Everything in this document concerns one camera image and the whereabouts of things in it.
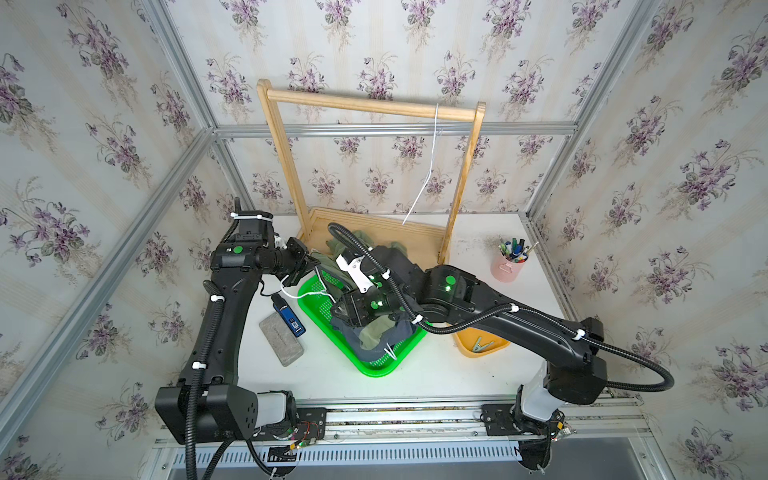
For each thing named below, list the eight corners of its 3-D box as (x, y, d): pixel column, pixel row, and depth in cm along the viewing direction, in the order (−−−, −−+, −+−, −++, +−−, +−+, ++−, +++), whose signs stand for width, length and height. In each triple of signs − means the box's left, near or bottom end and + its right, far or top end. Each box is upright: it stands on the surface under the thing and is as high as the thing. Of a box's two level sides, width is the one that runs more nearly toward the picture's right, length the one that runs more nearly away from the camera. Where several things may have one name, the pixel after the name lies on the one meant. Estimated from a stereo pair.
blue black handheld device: (297, 339, 89) (293, 332, 85) (273, 305, 96) (268, 297, 92) (306, 332, 90) (303, 325, 86) (282, 299, 98) (278, 291, 94)
